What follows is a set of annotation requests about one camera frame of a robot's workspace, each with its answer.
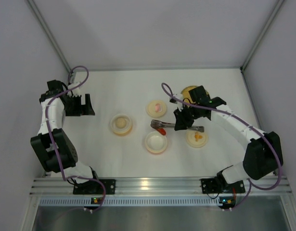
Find cream lid orange decoration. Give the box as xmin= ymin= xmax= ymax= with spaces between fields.
xmin=185 ymin=130 xmax=208 ymax=148

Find red sausage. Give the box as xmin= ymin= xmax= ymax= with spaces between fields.
xmin=156 ymin=128 xmax=167 ymax=136

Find cream lid pink decoration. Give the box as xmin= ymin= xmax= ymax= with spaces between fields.
xmin=146 ymin=100 xmax=167 ymax=118

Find metal food tongs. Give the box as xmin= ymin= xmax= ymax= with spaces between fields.
xmin=150 ymin=119 xmax=205 ymax=132

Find white steamed bun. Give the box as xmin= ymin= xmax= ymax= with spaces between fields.
xmin=115 ymin=117 xmax=128 ymax=129

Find yellow lunch box bowl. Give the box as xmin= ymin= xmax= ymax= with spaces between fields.
xmin=110 ymin=114 xmax=133 ymax=136

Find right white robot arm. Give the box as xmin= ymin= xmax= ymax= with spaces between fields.
xmin=170 ymin=86 xmax=283 ymax=189

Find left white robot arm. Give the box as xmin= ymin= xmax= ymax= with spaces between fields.
xmin=30 ymin=80 xmax=97 ymax=186

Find pink lunch box bowl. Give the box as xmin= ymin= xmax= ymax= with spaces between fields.
xmin=144 ymin=131 xmax=168 ymax=155

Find round woven bamboo plate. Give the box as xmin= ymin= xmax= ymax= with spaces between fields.
xmin=181 ymin=86 xmax=197 ymax=100

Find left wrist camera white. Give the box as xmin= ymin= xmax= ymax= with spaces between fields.
xmin=67 ymin=82 xmax=81 ymax=97

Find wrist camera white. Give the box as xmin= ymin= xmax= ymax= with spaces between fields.
xmin=169 ymin=94 xmax=182 ymax=104
xmin=67 ymin=82 xmax=81 ymax=97

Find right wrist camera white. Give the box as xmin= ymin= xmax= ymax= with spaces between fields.
xmin=169 ymin=94 xmax=182 ymax=104

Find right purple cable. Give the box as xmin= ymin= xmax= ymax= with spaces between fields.
xmin=161 ymin=82 xmax=284 ymax=210

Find purple cable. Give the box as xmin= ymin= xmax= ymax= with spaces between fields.
xmin=44 ymin=65 xmax=107 ymax=212
xmin=161 ymin=82 xmax=284 ymax=210

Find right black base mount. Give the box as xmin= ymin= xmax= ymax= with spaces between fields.
xmin=200 ymin=177 xmax=246 ymax=194

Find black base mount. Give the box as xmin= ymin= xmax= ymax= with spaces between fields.
xmin=200 ymin=177 xmax=246 ymax=194
xmin=73 ymin=179 xmax=116 ymax=195

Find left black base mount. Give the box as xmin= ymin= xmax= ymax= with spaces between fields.
xmin=73 ymin=179 xmax=116 ymax=195

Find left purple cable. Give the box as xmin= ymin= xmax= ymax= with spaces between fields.
xmin=44 ymin=65 xmax=107 ymax=212

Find slotted grey cable duct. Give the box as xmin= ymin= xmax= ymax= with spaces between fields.
xmin=39 ymin=196 xmax=221 ymax=207

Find aluminium mounting rail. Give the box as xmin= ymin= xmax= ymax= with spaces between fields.
xmin=29 ymin=176 xmax=292 ymax=196

